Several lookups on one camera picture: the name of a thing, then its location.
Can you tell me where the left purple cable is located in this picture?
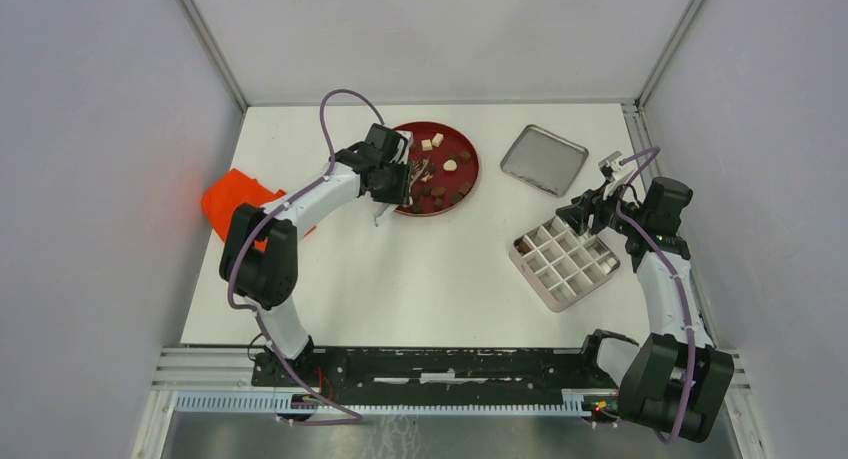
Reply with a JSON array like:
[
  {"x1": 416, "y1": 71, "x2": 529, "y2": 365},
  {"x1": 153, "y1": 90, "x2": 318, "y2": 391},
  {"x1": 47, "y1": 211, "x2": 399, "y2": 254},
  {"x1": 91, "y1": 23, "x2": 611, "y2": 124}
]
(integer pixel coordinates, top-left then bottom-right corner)
[{"x1": 226, "y1": 88, "x2": 387, "y2": 312}]

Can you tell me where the silver tin lid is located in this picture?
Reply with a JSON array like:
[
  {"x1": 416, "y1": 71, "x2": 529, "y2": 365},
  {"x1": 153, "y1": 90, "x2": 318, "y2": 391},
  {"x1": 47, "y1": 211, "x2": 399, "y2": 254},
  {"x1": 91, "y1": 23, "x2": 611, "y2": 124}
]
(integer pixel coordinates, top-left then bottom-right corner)
[{"x1": 500, "y1": 124, "x2": 589, "y2": 198}]

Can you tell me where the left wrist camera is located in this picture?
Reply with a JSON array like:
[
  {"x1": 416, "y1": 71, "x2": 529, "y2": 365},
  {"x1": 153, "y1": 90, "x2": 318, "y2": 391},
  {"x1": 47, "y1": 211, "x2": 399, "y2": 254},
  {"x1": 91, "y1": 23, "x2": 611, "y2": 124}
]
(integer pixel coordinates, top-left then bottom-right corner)
[{"x1": 395, "y1": 130, "x2": 414, "y2": 164}]

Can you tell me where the metal tongs white handle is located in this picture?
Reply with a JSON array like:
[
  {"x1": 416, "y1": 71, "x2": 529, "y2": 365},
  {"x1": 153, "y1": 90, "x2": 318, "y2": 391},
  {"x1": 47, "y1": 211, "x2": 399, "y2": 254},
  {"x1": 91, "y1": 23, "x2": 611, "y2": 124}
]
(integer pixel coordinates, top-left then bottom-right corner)
[{"x1": 373, "y1": 159, "x2": 430, "y2": 227}]

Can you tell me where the pink compartment box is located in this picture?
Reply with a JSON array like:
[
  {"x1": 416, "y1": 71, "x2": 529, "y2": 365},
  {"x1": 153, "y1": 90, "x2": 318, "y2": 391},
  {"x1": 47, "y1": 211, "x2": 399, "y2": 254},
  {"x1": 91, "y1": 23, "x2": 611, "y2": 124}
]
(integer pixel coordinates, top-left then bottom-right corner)
[{"x1": 509, "y1": 216, "x2": 621, "y2": 313}]

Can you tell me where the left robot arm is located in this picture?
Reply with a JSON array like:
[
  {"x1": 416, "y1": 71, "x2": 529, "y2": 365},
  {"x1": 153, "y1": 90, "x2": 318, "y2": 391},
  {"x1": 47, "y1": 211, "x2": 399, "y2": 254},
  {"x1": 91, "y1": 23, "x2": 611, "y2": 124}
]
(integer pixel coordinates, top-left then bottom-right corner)
[{"x1": 219, "y1": 124, "x2": 413, "y2": 387}]

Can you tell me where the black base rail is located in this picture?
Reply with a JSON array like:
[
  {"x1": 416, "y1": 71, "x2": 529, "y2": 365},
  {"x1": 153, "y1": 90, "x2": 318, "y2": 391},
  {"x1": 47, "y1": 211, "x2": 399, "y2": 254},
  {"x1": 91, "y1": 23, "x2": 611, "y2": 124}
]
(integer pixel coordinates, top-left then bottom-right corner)
[{"x1": 251, "y1": 346, "x2": 616, "y2": 406}]

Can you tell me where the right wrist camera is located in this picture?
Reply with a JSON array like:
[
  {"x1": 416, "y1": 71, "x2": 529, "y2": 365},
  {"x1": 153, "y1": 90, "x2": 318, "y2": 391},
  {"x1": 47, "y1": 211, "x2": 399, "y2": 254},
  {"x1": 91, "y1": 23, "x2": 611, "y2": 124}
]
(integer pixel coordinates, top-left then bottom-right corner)
[{"x1": 598, "y1": 151, "x2": 632, "y2": 198}]

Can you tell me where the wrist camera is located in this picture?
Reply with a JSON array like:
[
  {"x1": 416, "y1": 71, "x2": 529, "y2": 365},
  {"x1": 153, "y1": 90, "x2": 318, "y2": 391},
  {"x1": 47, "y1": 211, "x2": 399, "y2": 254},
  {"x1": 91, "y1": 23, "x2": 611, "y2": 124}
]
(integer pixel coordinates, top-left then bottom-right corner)
[
  {"x1": 598, "y1": 151, "x2": 632, "y2": 198},
  {"x1": 395, "y1": 130, "x2": 414, "y2": 164}
]

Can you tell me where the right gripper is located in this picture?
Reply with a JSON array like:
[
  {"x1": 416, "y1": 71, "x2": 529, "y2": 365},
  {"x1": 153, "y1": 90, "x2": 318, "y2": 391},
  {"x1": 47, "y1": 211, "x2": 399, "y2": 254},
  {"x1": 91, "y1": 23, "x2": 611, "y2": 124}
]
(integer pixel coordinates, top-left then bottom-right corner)
[{"x1": 555, "y1": 178, "x2": 648, "y2": 236}]

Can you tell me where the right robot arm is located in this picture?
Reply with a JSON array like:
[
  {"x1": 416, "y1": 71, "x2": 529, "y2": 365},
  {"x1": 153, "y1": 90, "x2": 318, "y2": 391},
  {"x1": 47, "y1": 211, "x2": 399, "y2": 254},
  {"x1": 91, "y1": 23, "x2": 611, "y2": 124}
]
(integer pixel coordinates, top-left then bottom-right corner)
[{"x1": 556, "y1": 177, "x2": 734, "y2": 443}]

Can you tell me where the red round tray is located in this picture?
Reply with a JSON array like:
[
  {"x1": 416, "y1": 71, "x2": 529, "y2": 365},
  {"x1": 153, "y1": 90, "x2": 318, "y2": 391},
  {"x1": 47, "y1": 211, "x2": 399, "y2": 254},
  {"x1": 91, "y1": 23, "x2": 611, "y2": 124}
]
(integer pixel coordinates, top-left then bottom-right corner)
[{"x1": 393, "y1": 121, "x2": 481, "y2": 217}]

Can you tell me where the orange cloth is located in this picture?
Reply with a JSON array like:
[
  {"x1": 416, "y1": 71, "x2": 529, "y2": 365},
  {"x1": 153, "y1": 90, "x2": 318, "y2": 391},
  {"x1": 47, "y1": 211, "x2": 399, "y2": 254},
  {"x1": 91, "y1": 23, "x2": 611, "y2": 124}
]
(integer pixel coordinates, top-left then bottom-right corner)
[{"x1": 200, "y1": 168, "x2": 287, "y2": 245}]

